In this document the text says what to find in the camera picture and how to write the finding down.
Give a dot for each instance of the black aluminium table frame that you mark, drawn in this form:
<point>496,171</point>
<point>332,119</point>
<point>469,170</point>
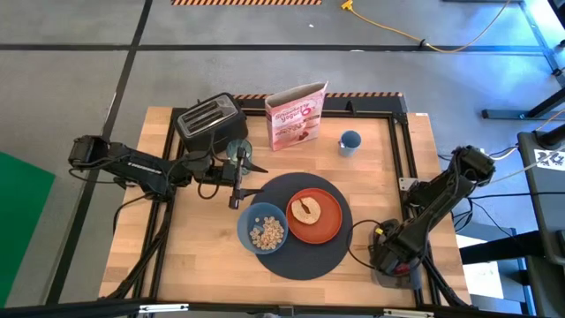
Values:
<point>375,106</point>

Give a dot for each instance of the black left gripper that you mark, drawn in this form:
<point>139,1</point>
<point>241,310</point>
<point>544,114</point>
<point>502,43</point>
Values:
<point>238,176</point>

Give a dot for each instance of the black stand legs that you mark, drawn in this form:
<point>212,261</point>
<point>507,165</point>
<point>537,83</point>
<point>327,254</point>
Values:
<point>507,114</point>

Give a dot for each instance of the small silver mounting bracket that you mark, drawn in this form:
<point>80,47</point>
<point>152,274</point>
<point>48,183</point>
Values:
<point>407,184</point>

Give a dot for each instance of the grey cart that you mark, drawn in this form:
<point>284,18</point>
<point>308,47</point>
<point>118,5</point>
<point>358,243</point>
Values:
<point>543,199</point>

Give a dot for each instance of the white paper label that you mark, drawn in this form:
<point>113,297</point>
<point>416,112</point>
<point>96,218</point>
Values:
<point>549,160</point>

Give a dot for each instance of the pink strawberry yogurt cereal box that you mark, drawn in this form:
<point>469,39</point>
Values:
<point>293,123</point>

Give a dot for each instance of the cereal rings heap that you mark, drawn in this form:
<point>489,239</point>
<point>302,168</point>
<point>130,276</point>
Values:
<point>267,234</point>

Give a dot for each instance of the blue grey mug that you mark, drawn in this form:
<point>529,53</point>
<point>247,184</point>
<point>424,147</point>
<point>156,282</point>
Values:
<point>349,143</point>

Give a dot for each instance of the light blue bowl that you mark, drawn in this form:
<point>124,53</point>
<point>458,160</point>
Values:
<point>249,221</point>

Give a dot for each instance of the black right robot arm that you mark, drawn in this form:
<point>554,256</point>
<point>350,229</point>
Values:
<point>437,199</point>

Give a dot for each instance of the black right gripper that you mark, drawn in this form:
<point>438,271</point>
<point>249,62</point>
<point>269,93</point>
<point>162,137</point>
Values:
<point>390,258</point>

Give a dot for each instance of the tan bagel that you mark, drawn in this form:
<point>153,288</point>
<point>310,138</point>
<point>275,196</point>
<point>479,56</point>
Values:
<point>309,214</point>

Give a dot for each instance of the green floor mat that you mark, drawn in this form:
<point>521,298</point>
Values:
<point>22,221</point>

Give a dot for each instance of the orange plate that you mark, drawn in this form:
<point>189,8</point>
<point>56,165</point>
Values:
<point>329,221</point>

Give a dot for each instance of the black rig crossbar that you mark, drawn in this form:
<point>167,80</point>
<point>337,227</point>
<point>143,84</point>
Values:
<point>66,309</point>

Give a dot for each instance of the teal glass tumbler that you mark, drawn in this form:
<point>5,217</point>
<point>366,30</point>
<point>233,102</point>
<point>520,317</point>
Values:
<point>236,152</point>

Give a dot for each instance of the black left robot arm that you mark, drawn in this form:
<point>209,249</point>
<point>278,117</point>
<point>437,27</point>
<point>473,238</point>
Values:
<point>141,168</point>

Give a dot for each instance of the red apple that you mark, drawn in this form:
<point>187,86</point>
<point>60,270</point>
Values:
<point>401,269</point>

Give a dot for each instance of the dark woven round placemat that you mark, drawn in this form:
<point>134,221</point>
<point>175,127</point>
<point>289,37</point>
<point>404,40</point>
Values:
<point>304,260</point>

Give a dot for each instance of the black toaster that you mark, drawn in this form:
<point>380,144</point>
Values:
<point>209,121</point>

